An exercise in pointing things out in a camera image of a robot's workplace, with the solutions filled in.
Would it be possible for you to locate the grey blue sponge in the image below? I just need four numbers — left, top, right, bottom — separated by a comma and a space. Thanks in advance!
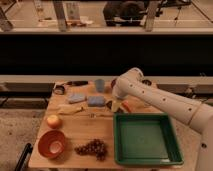
68, 93, 86, 104

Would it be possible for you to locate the bunch of dark grapes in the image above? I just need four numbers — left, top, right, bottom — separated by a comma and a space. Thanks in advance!
74, 139, 108, 161

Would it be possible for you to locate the orange carrot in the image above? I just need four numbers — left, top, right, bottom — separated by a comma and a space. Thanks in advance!
121, 101, 132, 113

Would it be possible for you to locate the green plastic tray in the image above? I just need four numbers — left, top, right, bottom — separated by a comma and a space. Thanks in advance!
113, 114, 184, 167

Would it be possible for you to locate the purple bowl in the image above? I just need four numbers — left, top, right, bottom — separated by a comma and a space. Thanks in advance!
111, 78, 117, 88

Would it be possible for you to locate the black handled tool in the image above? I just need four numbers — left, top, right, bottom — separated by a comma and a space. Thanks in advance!
61, 81, 88, 86

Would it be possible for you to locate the black chair part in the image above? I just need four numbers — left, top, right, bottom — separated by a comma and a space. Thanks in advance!
14, 143, 33, 171

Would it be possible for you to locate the blue grey cup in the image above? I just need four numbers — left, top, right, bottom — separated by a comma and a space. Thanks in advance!
94, 79, 105, 93

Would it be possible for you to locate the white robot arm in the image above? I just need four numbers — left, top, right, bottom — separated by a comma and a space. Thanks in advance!
112, 67, 213, 171

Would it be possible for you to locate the black tape roll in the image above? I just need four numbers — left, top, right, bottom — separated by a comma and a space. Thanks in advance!
53, 85, 65, 95

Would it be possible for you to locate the orange bowl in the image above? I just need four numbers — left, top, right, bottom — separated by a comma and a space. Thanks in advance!
38, 130, 66, 159

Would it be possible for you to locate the dark eraser block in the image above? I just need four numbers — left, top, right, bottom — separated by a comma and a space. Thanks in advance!
106, 101, 112, 109

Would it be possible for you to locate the yellow red apple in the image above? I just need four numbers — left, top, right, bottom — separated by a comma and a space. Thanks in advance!
46, 115, 62, 129

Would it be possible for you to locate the small metal cup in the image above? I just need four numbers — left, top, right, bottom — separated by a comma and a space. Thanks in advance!
142, 79, 152, 86

